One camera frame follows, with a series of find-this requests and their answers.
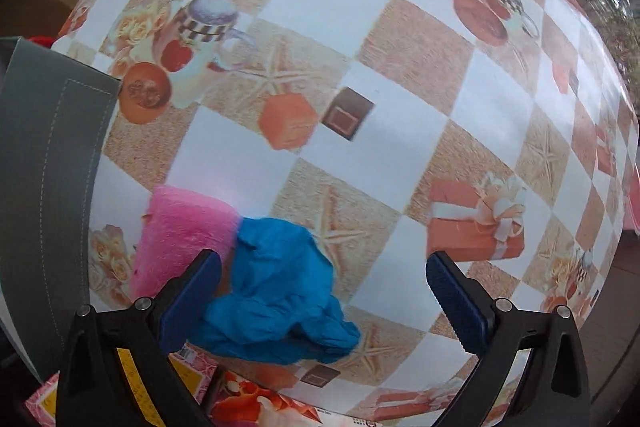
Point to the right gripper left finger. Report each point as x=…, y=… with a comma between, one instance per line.
x=163, y=324

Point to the grey open storage box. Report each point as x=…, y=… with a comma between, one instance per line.
x=54, y=116

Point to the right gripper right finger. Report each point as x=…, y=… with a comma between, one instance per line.
x=472, y=314

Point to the patterned checkered tablecloth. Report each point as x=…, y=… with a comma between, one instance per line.
x=385, y=128

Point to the red patterned paper box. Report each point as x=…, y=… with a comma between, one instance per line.
x=226, y=398

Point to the pink fluffy item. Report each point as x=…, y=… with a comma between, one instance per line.
x=177, y=226

